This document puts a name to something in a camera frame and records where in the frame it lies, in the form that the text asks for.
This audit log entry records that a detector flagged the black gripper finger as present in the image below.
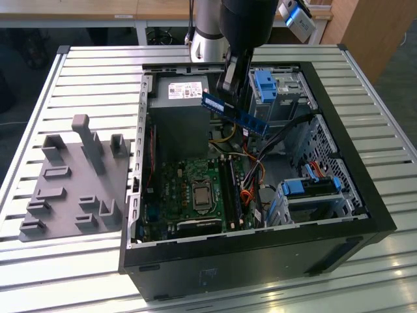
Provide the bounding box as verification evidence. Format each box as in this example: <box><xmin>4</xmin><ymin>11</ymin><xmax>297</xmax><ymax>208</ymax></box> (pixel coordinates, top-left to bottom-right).
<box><xmin>216</xmin><ymin>48</ymin><xmax>241</xmax><ymax>97</ymax></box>
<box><xmin>235</xmin><ymin>48</ymin><xmax>255</xmax><ymax>109</ymax></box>

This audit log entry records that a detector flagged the blue RAM stick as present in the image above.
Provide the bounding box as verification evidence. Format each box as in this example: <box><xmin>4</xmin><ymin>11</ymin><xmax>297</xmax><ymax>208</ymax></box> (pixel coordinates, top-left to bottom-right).
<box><xmin>201</xmin><ymin>89</ymin><xmax>270</xmax><ymax>135</ymax></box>

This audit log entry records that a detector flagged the black RAM slot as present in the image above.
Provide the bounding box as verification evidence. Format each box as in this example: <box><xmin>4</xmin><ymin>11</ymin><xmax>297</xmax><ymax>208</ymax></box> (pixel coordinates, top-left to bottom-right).
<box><xmin>218</xmin><ymin>155</ymin><xmax>237</xmax><ymax>231</ymax></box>

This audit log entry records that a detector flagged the blue disk carrier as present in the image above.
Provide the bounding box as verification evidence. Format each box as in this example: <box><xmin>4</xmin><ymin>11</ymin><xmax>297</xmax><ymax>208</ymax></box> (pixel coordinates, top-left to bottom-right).
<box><xmin>281</xmin><ymin>175</ymin><xmax>342</xmax><ymax>198</ymax></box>
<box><xmin>255</xmin><ymin>69</ymin><xmax>278</xmax><ymax>104</ymax></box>

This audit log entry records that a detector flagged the grey power supply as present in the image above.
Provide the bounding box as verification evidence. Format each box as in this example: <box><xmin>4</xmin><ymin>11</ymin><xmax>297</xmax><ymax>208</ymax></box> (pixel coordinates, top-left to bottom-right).
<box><xmin>148</xmin><ymin>75</ymin><xmax>212</xmax><ymax>161</ymax></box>

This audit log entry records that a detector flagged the green motherboard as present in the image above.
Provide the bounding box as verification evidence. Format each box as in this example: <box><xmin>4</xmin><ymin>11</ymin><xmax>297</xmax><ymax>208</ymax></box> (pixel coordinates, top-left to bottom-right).
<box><xmin>139</xmin><ymin>153</ymin><xmax>258</xmax><ymax>242</ymax></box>

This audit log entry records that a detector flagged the silver CPU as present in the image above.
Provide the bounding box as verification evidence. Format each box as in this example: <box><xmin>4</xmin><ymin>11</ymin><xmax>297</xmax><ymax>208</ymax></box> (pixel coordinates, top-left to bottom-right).
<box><xmin>194</xmin><ymin>185</ymin><xmax>211</xmax><ymax>207</ymax></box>

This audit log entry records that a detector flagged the wooden cabinet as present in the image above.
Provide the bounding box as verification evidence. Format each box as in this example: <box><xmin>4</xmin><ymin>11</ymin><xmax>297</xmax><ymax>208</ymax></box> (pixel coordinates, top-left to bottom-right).
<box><xmin>321</xmin><ymin>0</ymin><xmax>417</xmax><ymax>85</ymax></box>

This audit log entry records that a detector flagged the silver perforated drive cage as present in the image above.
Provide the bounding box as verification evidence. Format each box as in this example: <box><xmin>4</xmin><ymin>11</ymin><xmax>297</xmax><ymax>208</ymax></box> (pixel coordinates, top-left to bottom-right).
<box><xmin>264</xmin><ymin>113</ymin><xmax>371</xmax><ymax>228</ymax></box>

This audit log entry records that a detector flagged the black graphics card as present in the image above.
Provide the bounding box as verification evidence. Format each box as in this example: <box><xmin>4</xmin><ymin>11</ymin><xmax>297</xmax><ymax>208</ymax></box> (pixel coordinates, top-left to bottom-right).
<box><xmin>175</xmin><ymin>217</ymin><xmax>223</xmax><ymax>237</ymax></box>

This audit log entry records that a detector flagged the wooden desk with white legs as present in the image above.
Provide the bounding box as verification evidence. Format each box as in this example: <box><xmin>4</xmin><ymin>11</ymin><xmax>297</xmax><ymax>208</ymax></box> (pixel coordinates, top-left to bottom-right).
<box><xmin>0</xmin><ymin>0</ymin><xmax>333</xmax><ymax>45</ymax></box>

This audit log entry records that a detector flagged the black PC case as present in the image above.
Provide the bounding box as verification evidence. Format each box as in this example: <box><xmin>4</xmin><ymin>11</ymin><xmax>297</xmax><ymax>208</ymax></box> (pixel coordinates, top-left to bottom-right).
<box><xmin>117</xmin><ymin>60</ymin><xmax>398</xmax><ymax>303</ymax></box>

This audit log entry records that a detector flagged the grey parts rack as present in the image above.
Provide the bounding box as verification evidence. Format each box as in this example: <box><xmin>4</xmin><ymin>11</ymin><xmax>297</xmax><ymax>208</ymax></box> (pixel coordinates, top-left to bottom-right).
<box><xmin>18</xmin><ymin>113</ymin><xmax>133</xmax><ymax>243</ymax></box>

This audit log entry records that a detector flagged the silver and blue wrist camera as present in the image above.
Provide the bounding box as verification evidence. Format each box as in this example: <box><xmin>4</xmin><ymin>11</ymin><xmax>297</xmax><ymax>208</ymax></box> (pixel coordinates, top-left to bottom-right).
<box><xmin>278</xmin><ymin>0</ymin><xmax>319</xmax><ymax>43</ymax></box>

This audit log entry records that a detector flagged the yellow and black wire bundle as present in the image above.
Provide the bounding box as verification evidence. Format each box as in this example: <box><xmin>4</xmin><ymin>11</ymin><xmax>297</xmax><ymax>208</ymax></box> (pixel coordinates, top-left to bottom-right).
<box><xmin>208</xmin><ymin>127</ymin><xmax>238</xmax><ymax>146</ymax></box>

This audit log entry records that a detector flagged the black cable bundle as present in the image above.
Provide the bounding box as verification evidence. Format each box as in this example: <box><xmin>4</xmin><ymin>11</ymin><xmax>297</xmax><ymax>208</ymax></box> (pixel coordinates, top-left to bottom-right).
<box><xmin>242</xmin><ymin>113</ymin><xmax>316</xmax><ymax>196</ymax></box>

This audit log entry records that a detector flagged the thin red wire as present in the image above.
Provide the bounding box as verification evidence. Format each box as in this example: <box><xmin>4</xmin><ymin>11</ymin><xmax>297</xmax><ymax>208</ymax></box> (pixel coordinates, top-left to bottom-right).
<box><xmin>144</xmin><ymin>125</ymin><xmax>156</xmax><ymax>194</ymax></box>

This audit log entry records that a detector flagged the red and orange wire bundle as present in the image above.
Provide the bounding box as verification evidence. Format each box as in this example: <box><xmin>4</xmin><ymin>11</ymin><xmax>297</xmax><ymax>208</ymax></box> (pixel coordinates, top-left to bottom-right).
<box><xmin>240</xmin><ymin>188</ymin><xmax>262</xmax><ymax>207</ymax></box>

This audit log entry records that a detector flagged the red flat data cable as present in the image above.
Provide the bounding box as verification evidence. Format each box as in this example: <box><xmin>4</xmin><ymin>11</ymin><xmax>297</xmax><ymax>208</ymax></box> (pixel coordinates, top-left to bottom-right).
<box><xmin>304</xmin><ymin>160</ymin><xmax>330</xmax><ymax>183</ymax></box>

